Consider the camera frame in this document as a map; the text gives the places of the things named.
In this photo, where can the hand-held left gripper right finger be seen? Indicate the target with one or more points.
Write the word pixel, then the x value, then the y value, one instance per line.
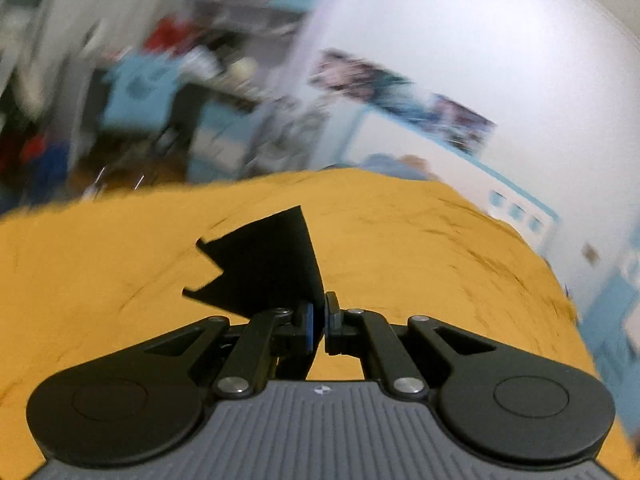
pixel 328 322

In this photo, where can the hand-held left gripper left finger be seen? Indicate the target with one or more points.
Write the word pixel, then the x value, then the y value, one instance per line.
pixel 310 327

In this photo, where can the black pants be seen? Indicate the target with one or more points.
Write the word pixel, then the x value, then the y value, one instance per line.
pixel 270 260

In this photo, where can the yellow quilted blanket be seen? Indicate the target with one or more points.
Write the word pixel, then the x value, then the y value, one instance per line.
pixel 425 260

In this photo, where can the blue pillow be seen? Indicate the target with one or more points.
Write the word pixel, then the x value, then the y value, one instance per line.
pixel 395 165

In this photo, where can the white and blue headboard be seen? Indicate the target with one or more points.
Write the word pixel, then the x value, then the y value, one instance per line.
pixel 400 135

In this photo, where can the desk with blue drawers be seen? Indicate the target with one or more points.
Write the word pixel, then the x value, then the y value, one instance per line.
pixel 220 130

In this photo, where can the round white ball lamp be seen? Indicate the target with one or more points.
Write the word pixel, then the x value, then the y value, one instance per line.
pixel 242 67

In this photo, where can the blue smiley-face chair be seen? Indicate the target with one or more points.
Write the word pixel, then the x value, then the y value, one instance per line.
pixel 137 95

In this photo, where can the red bag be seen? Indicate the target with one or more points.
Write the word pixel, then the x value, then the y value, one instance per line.
pixel 167 35

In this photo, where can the white patterned curtain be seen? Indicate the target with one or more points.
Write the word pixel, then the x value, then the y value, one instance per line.
pixel 50 25

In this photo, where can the teal anime wall poster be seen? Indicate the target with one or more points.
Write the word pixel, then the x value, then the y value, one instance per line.
pixel 397 92

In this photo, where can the pale blue anime wall poster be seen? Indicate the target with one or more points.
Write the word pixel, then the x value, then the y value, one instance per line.
pixel 462 122

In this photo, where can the pink anime wall poster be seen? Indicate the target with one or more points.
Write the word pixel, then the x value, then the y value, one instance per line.
pixel 337 70

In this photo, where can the beige wall switch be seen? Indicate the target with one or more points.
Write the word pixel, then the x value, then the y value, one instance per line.
pixel 591 252

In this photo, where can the white and blue wall shelf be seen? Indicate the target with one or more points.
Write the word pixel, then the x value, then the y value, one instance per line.
pixel 250 0

